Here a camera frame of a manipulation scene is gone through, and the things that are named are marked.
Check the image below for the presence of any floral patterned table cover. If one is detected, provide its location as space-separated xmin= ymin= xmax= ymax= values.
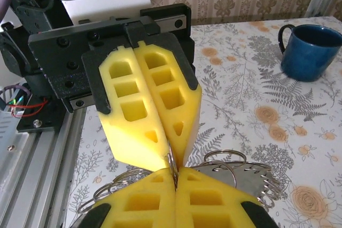
xmin=68 ymin=15 xmax=342 ymax=228

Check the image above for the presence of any blue enamel mug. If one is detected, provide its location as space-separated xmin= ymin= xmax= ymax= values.
xmin=277 ymin=23 xmax=342 ymax=82

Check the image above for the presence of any silver split ring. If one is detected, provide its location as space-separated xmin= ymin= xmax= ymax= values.
xmin=165 ymin=142 xmax=180 ymax=191

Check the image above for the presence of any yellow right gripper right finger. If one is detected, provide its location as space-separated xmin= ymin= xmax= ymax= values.
xmin=175 ymin=167 xmax=279 ymax=228

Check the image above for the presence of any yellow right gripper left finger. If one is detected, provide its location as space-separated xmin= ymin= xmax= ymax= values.
xmin=79 ymin=168 xmax=177 ymax=228

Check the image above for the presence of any aluminium mounting rail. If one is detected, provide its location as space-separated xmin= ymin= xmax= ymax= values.
xmin=0 ymin=110 xmax=88 ymax=228

